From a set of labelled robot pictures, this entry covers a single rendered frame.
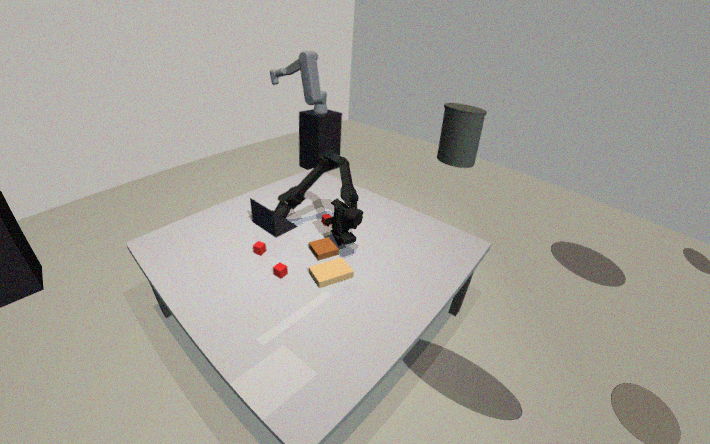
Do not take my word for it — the tan flat block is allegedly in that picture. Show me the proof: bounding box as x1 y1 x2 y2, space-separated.
309 258 354 288

